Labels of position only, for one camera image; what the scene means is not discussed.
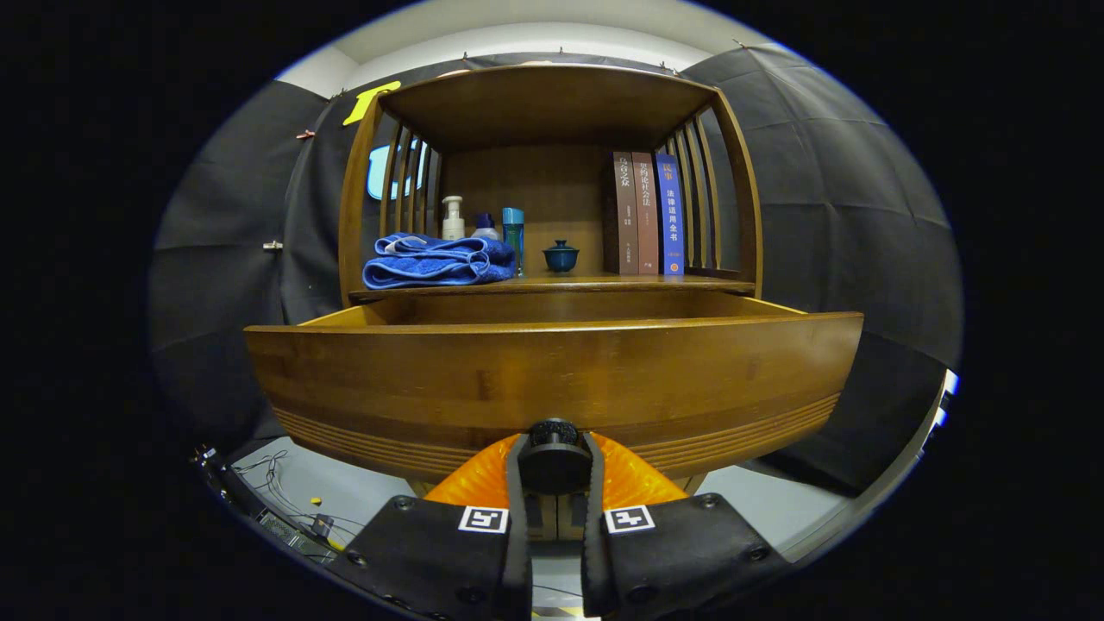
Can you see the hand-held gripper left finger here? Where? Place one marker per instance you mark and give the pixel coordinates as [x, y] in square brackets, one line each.
[517, 552]

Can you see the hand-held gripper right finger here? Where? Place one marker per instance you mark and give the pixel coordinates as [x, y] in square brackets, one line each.
[595, 552]

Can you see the black round drawer knob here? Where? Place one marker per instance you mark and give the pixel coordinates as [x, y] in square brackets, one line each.
[555, 461]

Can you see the brown wooden drawer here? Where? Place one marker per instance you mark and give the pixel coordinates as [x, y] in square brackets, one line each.
[552, 379]

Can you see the wooden cabinet door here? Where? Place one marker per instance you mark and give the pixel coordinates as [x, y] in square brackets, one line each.
[548, 528]
[565, 528]

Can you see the wooden countertop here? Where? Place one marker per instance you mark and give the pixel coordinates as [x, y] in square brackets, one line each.
[604, 281]

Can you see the brown wooden cabinet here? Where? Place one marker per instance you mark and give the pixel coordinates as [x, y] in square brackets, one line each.
[543, 103]

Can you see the blue lidded ceramic cup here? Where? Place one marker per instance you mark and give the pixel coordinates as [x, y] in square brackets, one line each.
[561, 257]

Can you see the blue folded towel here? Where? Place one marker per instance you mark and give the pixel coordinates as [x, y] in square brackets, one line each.
[431, 263]

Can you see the teal clear bottle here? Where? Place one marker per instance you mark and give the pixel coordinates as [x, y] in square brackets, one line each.
[513, 233]

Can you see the white bottle with blue cap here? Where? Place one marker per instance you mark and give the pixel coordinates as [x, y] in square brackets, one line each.
[486, 228]

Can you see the white pump bottle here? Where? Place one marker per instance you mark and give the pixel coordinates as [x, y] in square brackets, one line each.
[453, 226]

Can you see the dark brown book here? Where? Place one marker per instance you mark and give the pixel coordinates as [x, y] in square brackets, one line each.
[623, 216]

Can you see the reddish brown book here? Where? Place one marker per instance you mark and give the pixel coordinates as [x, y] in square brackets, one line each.
[647, 216]

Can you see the blue book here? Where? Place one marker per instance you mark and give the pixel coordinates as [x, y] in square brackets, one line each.
[669, 216]

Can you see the white panel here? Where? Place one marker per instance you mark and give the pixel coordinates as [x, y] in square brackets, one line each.
[950, 382]

